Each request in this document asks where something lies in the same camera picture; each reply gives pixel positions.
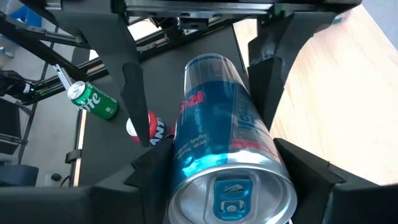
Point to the red Fanta can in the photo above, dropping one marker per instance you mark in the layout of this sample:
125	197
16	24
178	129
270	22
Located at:
157	130

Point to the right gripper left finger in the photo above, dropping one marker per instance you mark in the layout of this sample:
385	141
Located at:
93	205

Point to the wooden shelf black metal legs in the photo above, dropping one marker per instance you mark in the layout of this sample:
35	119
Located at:
342	109

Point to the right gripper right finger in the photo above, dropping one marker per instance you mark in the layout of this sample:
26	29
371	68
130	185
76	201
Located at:
342	205

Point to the green Sprite can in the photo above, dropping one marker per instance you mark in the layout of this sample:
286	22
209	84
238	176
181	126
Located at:
96	102

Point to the blue silver Red Bull can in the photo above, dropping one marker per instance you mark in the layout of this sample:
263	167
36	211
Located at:
217	124

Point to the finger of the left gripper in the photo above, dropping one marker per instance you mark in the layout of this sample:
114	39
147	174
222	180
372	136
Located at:
267	81
135	102

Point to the blue storage bin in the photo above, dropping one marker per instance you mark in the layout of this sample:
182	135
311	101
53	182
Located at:
26	15

